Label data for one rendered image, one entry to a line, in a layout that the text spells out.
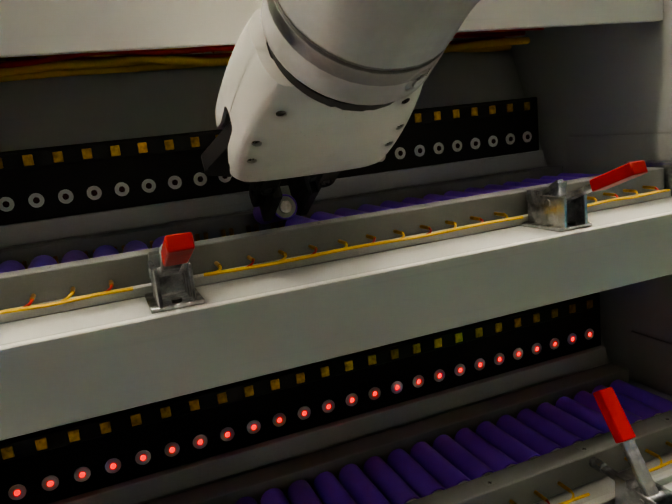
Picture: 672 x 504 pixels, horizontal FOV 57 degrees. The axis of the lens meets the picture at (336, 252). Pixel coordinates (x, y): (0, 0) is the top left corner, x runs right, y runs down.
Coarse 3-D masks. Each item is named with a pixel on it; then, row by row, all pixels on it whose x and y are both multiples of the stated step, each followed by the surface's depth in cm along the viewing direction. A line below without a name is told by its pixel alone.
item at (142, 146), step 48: (96, 144) 47; (144, 144) 48; (192, 144) 50; (432, 144) 58; (480, 144) 60; (528, 144) 62; (0, 192) 45; (48, 192) 47; (144, 192) 49; (192, 192) 51
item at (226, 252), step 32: (512, 192) 45; (608, 192) 49; (640, 192) 50; (320, 224) 40; (352, 224) 41; (384, 224) 42; (416, 224) 43; (448, 224) 44; (480, 224) 42; (128, 256) 36; (192, 256) 37; (224, 256) 38; (256, 256) 39; (288, 256) 40; (0, 288) 34; (32, 288) 34; (64, 288) 35; (96, 288) 36; (128, 288) 34
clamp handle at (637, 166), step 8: (640, 160) 36; (616, 168) 37; (624, 168) 36; (632, 168) 36; (640, 168) 36; (600, 176) 38; (608, 176) 38; (616, 176) 37; (624, 176) 37; (632, 176) 36; (560, 184) 42; (592, 184) 39; (600, 184) 38; (608, 184) 38; (616, 184) 38; (560, 192) 42; (576, 192) 41; (584, 192) 40; (568, 200) 42
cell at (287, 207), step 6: (282, 198) 44; (288, 198) 44; (282, 204) 43; (288, 204) 44; (294, 204) 44; (258, 210) 47; (282, 210) 43; (288, 210) 44; (294, 210) 44; (258, 216) 48; (276, 216) 44; (282, 216) 44; (288, 216) 44; (258, 222) 49; (264, 222) 48; (270, 222) 47
